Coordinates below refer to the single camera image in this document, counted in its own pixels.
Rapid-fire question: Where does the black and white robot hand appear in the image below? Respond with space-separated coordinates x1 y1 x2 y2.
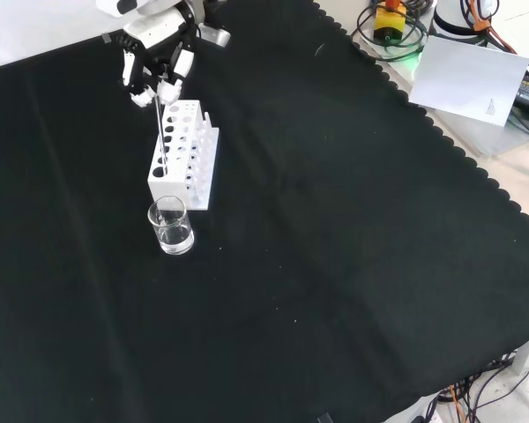
115 7 198 108

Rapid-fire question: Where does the clear glass rod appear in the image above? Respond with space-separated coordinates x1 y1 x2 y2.
154 93 168 174

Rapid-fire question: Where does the white test tube rack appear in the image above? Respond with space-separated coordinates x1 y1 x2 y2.
146 99 220 212

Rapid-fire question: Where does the clear glass beaker with water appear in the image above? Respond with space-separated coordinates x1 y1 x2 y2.
146 196 196 256

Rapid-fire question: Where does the yellow stop button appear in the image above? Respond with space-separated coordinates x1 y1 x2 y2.
373 0 410 46

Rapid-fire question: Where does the black bench cloth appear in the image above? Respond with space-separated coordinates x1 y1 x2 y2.
0 0 529 423

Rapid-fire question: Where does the black coiled cable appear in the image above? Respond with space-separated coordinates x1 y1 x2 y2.
355 0 437 63

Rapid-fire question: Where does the orange cable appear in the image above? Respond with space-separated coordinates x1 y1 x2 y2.
459 0 519 55

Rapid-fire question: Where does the grey base plate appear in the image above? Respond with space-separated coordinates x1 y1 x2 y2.
422 104 529 159

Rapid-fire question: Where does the black floor cable bundle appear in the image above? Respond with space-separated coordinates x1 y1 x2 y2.
427 352 529 423

